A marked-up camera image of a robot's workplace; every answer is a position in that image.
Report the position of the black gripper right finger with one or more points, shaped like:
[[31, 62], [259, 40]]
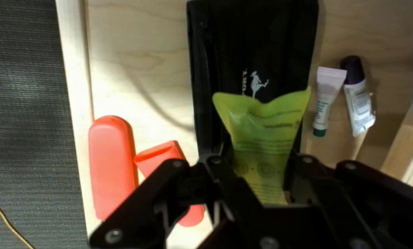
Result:
[[373, 202]]

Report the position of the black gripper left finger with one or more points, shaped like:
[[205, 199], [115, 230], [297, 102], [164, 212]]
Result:
[[141, 202]]

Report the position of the green packet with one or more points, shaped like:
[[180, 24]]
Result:
[[262, 138]]

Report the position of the black bag with kangaroo print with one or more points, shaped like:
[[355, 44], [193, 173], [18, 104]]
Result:
[[252, 42]]

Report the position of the red tube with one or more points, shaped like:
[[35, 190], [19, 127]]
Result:
[[162, 154]]

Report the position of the white tube purple cap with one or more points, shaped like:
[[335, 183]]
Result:
[[359, 101]]

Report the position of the white tube green cap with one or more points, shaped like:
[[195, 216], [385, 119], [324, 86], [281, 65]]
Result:
[[327, 97]]

